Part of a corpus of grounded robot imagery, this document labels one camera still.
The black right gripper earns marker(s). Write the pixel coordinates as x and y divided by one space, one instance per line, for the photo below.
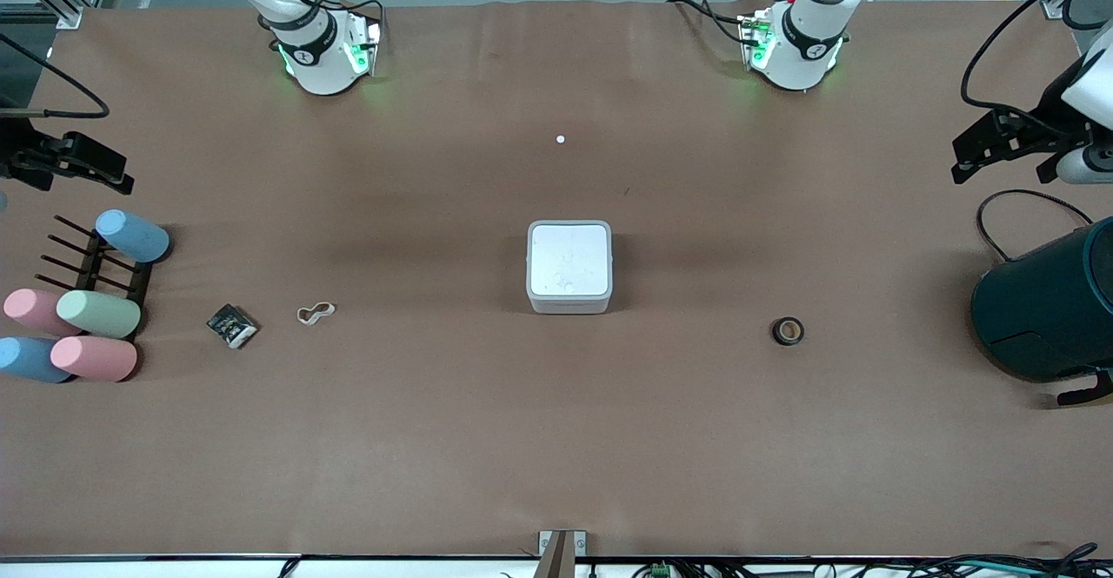
19 155

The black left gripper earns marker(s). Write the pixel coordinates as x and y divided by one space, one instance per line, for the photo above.
1036 133

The black snack wrapper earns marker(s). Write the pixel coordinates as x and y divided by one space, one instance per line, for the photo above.
232 326

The beige rubber band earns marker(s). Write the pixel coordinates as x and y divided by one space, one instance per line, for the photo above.
306 315

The black tape roll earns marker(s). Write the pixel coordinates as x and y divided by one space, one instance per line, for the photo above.
776 332

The white square lidded bin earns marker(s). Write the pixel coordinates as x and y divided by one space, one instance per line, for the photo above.
569 267

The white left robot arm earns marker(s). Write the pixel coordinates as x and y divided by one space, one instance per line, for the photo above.
809 39

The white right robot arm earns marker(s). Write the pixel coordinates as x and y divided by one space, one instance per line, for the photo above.
313 48

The dark teal round bin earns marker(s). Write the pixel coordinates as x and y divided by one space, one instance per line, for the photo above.
1048 308

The blue cup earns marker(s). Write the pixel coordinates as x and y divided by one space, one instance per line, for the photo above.
26 359
132 235

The black cup rack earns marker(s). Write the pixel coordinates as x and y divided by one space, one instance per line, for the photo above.
91 269

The green cup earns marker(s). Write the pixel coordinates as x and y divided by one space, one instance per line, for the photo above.
98 314

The pink cup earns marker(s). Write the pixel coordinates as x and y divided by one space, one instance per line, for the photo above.
94 358
30 308

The green lit base connector box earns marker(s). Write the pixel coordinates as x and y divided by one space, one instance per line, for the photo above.
755 39
365 43

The brown table cover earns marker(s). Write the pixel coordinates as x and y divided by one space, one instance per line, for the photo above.
522 439

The small green connector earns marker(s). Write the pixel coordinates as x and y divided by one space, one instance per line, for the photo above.
661 570

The white table edge rail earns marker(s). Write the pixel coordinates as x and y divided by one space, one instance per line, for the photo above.
130 568

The grey metal table bracket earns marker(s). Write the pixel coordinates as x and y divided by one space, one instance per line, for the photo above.
562 548

